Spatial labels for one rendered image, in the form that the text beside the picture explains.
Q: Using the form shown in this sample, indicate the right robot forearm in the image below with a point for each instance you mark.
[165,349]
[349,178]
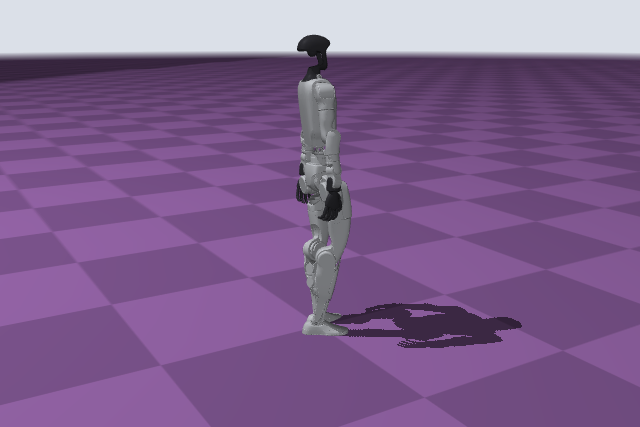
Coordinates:
[331,153]

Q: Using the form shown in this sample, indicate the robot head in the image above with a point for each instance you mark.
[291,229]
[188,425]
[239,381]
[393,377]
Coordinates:
[314,45]

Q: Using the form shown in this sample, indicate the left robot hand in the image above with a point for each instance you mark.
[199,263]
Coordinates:
[299,190]

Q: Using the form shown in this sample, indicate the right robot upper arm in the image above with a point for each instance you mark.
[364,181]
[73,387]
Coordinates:
[325,96]

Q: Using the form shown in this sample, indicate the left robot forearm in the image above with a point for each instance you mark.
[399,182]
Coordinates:
[306,152]

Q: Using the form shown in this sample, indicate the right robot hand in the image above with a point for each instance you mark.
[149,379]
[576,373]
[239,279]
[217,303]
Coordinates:
[333,203]

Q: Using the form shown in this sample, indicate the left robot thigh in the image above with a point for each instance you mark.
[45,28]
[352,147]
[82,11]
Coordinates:
[319,227]

